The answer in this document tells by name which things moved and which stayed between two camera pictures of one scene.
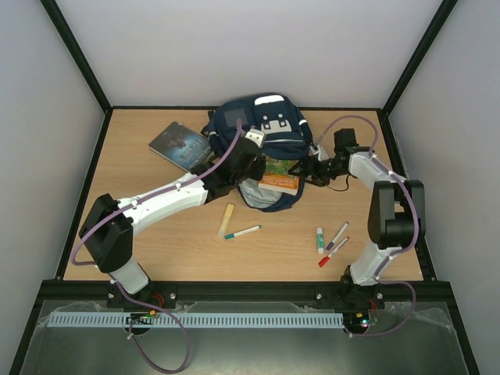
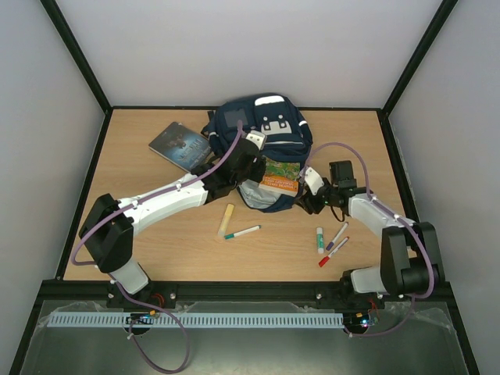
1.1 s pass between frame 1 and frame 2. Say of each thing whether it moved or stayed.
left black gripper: stayed
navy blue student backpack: stayed
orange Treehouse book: stayed
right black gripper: moved
